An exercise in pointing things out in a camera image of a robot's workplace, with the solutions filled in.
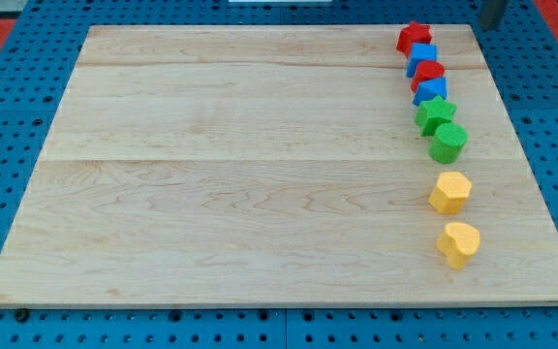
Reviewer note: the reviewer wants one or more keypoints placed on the yellow hexagon block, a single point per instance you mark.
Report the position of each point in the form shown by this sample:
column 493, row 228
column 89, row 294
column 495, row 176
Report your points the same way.
column 450, row 192

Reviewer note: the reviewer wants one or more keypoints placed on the blue cube block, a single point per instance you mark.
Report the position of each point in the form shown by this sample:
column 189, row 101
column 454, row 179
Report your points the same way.
column 420, row 52

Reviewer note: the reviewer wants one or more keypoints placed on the blue triangle block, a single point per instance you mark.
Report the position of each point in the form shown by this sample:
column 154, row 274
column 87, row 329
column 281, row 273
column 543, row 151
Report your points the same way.
column 429, row 89

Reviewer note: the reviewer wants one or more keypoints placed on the green star block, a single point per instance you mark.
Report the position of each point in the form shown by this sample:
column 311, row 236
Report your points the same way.
column 433, row 113

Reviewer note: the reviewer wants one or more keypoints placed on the yellow heart block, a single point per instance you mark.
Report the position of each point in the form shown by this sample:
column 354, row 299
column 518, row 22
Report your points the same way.
column 458, row 242

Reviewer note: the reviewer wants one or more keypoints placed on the red cylinder block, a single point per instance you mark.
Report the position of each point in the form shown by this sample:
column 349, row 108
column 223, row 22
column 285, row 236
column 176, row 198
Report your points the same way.
column 426, row 70

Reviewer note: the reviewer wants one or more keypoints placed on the red star block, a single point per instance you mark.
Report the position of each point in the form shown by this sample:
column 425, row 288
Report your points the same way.
column 414, row 32

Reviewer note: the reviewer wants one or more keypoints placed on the light wooden board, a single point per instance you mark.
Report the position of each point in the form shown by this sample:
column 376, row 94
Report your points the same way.
column 270, row 166

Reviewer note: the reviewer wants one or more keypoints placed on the green cylinder block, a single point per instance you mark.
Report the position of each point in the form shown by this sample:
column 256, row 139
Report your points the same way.
column 447, row 143

